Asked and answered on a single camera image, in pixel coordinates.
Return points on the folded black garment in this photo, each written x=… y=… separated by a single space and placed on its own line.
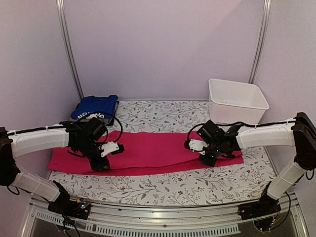
x=110 y=121

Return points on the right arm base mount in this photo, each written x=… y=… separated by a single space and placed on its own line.
x=264 y=213

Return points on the front aluminium rail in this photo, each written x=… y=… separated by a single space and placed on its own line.
x=123 y=220

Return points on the white plastic laundry bin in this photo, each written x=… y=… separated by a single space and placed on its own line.
x=231 y=101

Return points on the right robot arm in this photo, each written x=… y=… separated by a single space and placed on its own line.
x=297 y=134

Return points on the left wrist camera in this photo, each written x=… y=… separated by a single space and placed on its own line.
x=95 y=130

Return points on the pink garment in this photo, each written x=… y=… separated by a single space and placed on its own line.
x=144 y=154

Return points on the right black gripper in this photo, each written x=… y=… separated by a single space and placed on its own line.
x=210 y=162

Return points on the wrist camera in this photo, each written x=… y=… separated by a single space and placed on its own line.
x=95 y=130
x=210 y=134

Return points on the aluminium frame post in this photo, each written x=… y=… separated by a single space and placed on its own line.
x=68 y=47
x=261 y=40

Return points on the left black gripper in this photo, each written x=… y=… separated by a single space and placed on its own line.
x=98 y=166

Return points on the floral tablecloth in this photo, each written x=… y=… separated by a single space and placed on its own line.
x=219 y=185

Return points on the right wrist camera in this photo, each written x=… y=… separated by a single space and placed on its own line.
x=210 y=134

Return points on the blue t-shirt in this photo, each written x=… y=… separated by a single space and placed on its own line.
x=102 y=107

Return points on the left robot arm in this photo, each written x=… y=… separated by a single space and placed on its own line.
x=82 y=138

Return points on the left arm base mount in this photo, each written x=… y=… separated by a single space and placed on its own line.
x=79 y=208

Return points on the right aluminium frame post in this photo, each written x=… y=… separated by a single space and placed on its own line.
x=261 y=40

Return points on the left aluminium frame post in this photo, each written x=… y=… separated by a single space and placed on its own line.
x=68 y=47

